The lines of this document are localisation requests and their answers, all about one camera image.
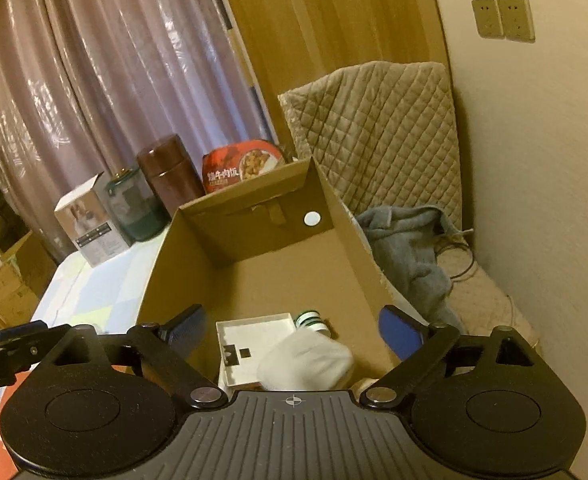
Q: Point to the white shallow box tray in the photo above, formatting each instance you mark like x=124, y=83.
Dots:
x=244, y=332

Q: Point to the pastel checked bed sheet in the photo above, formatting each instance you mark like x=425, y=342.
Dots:
x=99, y=290

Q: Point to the flattened cardboard boxes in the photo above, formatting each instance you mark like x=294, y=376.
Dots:
x=14, y=280

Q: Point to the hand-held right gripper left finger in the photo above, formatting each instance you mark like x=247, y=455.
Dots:
x=189, y=327

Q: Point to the white product box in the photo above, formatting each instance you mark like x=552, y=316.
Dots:
x=91, y=225

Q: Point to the beige quilted cushion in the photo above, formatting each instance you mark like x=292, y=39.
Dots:
x=373, y=140

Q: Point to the brown cylindrical canister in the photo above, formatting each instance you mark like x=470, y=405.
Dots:
x=169, y=175

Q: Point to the wooden headboard panel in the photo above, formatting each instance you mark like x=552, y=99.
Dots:
x=334, y=15

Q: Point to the grey cloth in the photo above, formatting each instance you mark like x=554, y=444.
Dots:
x=408, y=255

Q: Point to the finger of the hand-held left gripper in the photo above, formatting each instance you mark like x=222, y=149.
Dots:
x=19, y=328
x=34, y=347

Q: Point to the dark green glass jar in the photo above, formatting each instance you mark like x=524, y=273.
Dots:
x=136, y=210

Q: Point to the brown cardboard box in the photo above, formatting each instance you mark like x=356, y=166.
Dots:
x=294, y=280

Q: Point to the white rounded box device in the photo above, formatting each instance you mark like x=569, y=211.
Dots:
x=306, y=362

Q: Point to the beige wall socket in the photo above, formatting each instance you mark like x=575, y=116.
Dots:
x=516, y=19
x=486, y=17

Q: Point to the beige mattress pad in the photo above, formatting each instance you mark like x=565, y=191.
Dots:
x=493, y=300

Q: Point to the mauve curtain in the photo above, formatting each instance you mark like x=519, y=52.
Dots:
x=114, y=70

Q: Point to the green and white bottle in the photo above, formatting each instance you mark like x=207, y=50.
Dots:
x=313, y=324

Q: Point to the red instant meal bowl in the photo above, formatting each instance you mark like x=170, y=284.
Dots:
x=244, y=165

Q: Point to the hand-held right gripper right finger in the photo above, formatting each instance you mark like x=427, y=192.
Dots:
x=398, y=330

